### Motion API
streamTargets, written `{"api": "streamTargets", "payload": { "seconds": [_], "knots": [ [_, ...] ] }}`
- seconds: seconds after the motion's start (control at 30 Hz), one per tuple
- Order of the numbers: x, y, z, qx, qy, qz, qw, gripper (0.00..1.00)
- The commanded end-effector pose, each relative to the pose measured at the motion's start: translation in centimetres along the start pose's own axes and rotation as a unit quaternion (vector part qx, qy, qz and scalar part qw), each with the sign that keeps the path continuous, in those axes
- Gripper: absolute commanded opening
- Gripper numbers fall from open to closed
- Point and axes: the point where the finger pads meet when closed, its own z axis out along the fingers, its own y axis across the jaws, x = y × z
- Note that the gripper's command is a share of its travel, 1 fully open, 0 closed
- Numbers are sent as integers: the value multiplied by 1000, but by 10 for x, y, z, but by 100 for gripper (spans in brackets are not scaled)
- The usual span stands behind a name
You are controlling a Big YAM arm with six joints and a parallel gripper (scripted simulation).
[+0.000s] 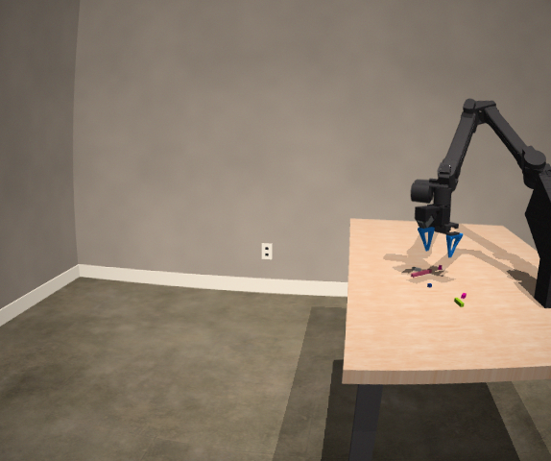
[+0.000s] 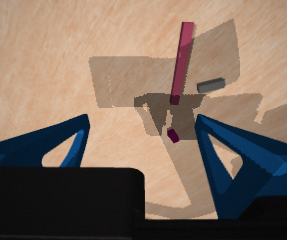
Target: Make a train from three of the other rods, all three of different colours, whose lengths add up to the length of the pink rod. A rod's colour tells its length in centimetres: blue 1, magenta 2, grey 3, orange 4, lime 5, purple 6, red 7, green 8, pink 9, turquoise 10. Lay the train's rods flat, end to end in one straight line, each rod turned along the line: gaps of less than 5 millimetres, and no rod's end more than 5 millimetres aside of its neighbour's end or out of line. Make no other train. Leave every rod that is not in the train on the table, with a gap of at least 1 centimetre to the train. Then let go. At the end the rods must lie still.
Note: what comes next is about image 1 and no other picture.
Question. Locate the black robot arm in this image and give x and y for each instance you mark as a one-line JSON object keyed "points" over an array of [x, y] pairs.
{"points": [[422, 190]]}

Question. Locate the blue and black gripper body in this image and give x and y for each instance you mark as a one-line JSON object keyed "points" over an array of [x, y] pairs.
{"points": [[445, 229]]}

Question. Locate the dark pink rectangular rod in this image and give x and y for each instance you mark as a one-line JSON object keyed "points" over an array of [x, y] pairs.
{"points": [[421, 273]]}

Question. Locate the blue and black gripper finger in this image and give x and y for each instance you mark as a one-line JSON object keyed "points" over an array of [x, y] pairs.
{"points": [[430, 236], [449, 240]]}

